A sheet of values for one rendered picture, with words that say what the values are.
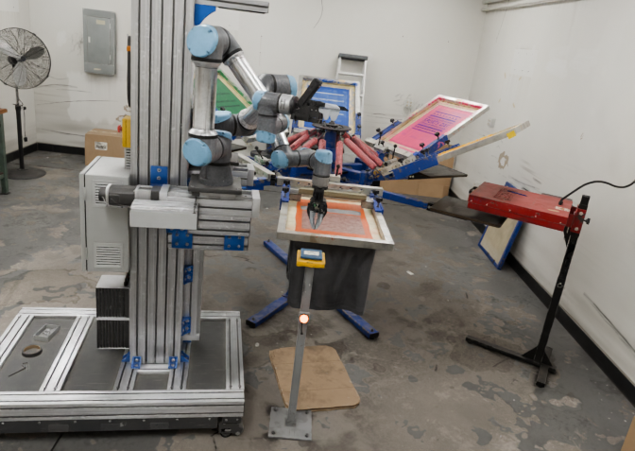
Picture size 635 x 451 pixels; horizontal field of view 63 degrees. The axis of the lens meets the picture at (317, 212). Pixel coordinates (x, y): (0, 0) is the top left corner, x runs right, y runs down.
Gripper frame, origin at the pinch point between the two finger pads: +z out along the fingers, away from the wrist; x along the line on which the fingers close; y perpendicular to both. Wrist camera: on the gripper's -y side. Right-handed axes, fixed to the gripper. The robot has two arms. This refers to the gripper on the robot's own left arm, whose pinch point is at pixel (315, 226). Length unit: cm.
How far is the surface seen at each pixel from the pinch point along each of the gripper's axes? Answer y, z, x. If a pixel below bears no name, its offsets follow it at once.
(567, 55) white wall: -244, -92, 212
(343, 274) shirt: -27.3, 35.2, 19.6
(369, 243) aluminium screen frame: -17.2, 12.2, 29.1
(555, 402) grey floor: -38, 110, 160
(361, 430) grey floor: 1, 110, 37
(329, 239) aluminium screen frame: -17.2, 12.5, 8.9
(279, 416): -4, 109, -6
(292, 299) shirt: -27, 52, -6
